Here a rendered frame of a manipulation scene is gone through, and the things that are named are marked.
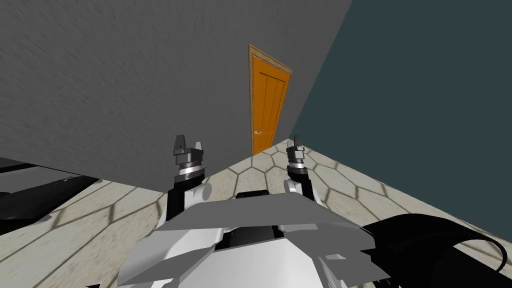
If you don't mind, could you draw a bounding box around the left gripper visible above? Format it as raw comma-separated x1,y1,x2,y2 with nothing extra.
172,134,205,166

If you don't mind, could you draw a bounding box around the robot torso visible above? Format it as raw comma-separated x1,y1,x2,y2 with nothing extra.
117,190,391,288

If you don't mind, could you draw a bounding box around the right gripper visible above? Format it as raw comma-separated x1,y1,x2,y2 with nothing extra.
285,135,306,163

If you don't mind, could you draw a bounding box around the orange door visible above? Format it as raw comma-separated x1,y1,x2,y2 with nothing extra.
251,55,293,157

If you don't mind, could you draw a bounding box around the black and grey furniture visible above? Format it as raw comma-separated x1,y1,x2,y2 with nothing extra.
0,156,101,237

